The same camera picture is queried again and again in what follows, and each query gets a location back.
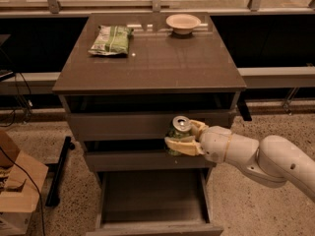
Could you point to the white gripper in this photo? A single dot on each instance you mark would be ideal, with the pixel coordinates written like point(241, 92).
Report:
point(215, 143)

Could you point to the green soda can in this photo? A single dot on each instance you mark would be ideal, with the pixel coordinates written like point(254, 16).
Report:
point(180, 130)

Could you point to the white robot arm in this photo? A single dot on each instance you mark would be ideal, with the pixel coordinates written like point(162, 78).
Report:
point(272, 161)

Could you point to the top grey drawer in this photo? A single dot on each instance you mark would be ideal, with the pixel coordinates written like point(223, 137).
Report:
point(110, 126)

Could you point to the grey drawer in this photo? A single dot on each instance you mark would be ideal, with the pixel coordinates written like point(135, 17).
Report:
point(170, 202)
point(110, 126)
point(142, 160)

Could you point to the middle grey drawer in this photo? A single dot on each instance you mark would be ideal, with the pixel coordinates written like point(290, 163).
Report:
point(142, 160)

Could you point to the grey drawer cabinet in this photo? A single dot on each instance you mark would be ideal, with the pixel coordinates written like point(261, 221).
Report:
point(162, 72)

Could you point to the bottom grey drawer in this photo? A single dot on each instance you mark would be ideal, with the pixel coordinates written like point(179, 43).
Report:
point(170, 202)

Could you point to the white paper bowl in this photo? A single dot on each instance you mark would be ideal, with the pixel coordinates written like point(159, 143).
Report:
point(183, 23)

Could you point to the green chip bag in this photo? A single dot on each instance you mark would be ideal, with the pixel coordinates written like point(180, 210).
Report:
point(111, 40)

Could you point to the black floor stand leg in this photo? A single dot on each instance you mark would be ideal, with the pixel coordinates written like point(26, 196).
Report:
point(56, 169)

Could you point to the brown cardboard box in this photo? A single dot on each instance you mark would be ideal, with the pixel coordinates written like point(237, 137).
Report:
point(22, 178)

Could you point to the black bracket behind cabinet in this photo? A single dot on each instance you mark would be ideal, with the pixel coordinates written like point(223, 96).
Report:
point(243, 108)

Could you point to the metal bracket right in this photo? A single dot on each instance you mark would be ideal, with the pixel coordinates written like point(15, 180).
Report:
point(288, 99)

